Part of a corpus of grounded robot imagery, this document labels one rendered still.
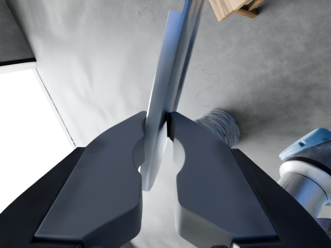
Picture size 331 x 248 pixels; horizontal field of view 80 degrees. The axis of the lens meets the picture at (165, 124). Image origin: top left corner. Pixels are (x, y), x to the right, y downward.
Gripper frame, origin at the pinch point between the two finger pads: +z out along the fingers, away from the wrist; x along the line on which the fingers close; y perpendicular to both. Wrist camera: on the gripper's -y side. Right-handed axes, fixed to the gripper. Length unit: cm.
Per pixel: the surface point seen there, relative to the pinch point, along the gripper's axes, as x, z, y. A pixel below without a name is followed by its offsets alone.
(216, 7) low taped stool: 22, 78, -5
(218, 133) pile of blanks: 34, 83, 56
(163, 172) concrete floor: 6, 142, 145
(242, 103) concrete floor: 50, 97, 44
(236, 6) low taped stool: 27, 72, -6
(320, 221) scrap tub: 90, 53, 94
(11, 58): -262, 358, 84
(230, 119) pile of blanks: 45, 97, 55
